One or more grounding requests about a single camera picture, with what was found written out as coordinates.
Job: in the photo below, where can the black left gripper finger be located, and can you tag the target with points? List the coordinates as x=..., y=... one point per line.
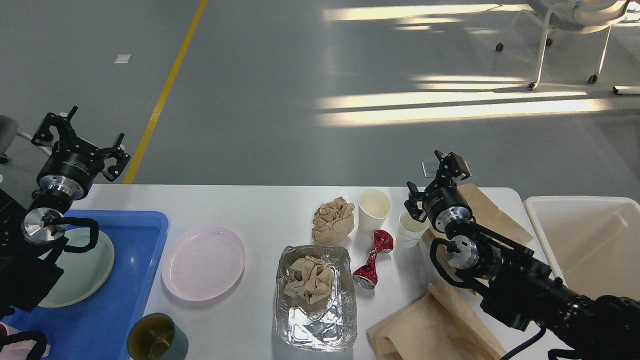
x=56, y=132
x=114, y=159

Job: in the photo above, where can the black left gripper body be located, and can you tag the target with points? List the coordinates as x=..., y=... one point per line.
x=73, y=168

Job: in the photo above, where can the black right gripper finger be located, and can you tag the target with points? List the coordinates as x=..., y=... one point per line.
x=452, y=168
x=414, y=203

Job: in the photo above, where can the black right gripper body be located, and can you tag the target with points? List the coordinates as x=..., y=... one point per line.
x=445, y=206

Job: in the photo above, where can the pink plastic plate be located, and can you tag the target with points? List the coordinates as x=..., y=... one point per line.
x=203, y=263

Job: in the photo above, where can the dark teal mug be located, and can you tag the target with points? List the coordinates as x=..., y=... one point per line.
x=157, y=337

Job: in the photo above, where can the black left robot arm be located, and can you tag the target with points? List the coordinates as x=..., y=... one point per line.
x=33, y=238

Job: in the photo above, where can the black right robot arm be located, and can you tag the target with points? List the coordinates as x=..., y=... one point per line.
x=516, y=288

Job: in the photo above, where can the floor socket plate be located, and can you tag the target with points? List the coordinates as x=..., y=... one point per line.
x=430, y=169

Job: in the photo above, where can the short white paper cup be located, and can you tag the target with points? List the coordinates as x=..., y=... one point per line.
x=410, y=231

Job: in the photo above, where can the tall white paper cup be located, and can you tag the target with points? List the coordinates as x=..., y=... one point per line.
x=374, y=207

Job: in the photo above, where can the brown paper bag rear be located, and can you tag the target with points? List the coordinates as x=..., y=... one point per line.
x=500, y=210

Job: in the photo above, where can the brown paper bag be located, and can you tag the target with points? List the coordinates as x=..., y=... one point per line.
x=439, y=326
x=500, y=210

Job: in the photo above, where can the crumpled brown paper ball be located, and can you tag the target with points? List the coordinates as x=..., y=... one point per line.
x=333, y=222

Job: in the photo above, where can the crushed red can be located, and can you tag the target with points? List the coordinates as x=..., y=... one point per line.
x=366, y=275

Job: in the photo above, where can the light green plate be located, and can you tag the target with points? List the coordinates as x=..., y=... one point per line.
x=84, y=274

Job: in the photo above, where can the white floor marker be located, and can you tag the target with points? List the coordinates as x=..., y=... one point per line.
x=122, y=59

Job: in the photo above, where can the brown paper bag front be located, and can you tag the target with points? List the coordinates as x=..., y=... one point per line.
x=439, y=326

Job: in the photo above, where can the crumpled brown paper in tray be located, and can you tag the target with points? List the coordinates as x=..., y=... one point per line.
x=310, y=279

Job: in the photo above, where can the aluminium foil tray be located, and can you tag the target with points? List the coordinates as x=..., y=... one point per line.
x=329, y=325

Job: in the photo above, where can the white plastic bin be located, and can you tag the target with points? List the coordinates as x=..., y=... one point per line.
x=591, y=242

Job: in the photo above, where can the blue plastic tray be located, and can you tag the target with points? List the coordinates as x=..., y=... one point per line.
x=97, y=327

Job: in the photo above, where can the white bar on floor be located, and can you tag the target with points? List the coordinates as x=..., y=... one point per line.
x=621, y=90

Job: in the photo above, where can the pink cloth corner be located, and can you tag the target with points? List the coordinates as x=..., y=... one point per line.
x=19, y=345

